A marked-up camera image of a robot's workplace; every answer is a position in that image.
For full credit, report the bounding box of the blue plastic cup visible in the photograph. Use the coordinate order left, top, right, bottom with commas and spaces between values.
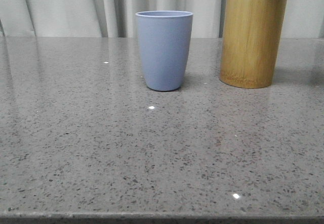
136, 11, 193, 92

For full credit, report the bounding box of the bamboo wooden cup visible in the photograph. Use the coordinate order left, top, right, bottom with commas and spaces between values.
219, 0, 287, 88

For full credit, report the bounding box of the grey-white curtain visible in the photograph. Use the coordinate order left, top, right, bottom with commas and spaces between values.
0, 0, 324, 39

